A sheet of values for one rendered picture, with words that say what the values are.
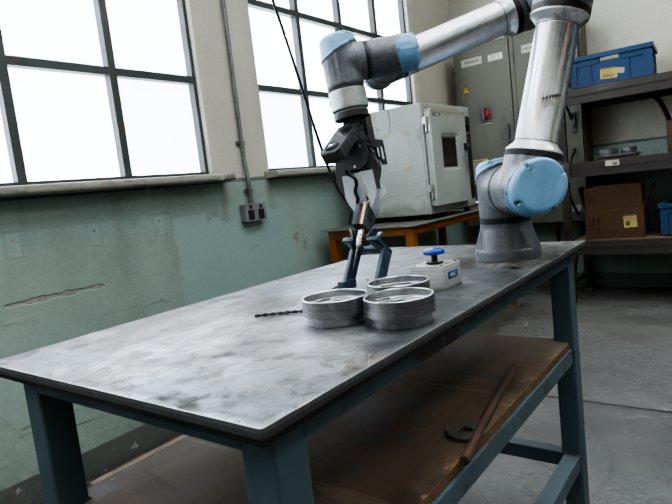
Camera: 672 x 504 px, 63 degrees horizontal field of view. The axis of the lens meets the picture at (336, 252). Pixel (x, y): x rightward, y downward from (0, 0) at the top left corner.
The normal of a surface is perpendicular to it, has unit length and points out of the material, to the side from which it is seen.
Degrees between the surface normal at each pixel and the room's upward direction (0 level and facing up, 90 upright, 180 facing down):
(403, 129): 90
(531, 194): 97
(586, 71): 90
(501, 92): 90
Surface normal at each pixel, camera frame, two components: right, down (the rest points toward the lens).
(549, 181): 0.05, 0.23
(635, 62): -0.55, 0.15
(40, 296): 0.79, -0.03
